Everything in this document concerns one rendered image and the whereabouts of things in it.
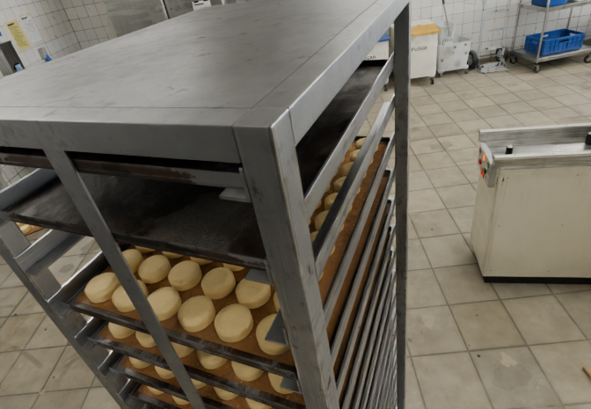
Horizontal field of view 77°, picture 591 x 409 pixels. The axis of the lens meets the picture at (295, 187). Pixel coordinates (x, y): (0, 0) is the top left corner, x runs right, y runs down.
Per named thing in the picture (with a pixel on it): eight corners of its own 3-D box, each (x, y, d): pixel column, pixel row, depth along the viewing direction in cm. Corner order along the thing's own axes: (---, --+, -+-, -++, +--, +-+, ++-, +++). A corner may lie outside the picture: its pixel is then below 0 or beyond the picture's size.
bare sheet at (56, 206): (228, 72, 94) (226, 66, 93) (389, 66, 79) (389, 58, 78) (-2, 218, 49) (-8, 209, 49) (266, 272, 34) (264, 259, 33)
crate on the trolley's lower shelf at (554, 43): (560, 43, 530) (564, 28, 519) (581, 48, 498) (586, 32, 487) (522, 50, 527) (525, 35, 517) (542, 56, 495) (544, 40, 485)
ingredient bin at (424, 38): (397, 91, 522) (397, 32, 481) (390, 76, 575) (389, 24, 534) (437, 85, 516) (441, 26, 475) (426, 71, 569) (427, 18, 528)
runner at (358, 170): (383, 102, 86) (383, 90, 85) (396, 102, 85) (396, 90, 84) (265, 339, 39) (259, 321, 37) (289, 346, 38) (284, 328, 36)
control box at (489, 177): (483, 164, 215) (485, 142, 208) (494, 186, 196) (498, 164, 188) (476, 164, 216) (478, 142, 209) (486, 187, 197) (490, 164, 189)
